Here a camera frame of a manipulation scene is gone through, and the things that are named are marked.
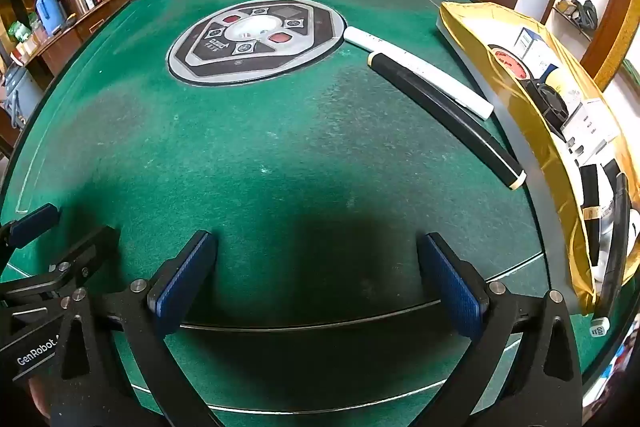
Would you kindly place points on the black tape roll red label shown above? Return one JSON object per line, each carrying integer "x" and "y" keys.
{"x": 507, "y": 62}

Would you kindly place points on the white marker pen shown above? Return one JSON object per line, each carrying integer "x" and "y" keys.
{"x": 425, "y": 67}

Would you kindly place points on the green packet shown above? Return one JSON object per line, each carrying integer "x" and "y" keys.
{"x": 17, "y": 32}

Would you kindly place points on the black tube with gold band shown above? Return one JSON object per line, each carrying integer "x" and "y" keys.
{"x": 590, "y": 187}

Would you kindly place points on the blue thermos jug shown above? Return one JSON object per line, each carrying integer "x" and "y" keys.
{"x": 50, "y": 9}

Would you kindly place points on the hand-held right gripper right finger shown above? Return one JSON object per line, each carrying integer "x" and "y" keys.
{"x": 452, "y": 278}

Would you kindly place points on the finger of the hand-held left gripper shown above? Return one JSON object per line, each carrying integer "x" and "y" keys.
{"x": 30, "y": 224}
{"x": 82, "y": 252}

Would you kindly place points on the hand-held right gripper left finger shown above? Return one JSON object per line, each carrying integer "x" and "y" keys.
{"x": 185, "y": 278}

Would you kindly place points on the white small labelled box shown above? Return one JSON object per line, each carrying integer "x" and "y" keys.
{"x": 592, "y": 122}

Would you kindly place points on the black marker with beige caps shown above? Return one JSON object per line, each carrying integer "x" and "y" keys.
{"x": 450, "y": 112}

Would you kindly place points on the round table control panel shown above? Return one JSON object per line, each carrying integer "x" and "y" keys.
{"x": 210, "y": 57}

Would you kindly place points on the gold-lined storage box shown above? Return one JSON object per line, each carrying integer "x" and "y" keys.
{"x": 475, "y": 22}

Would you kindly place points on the grey plastic bucket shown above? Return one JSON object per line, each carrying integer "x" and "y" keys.
{"x": 17, "y": 94}

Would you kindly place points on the white mahjong tile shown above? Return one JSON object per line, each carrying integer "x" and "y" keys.
{"x": 600, "y": 327}

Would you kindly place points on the black round cooling fan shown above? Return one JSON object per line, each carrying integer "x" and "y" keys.
{"x": 547, "y": 102}

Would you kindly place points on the black marker with white caps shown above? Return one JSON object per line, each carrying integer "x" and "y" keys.
{"x": 617, "y": 232}

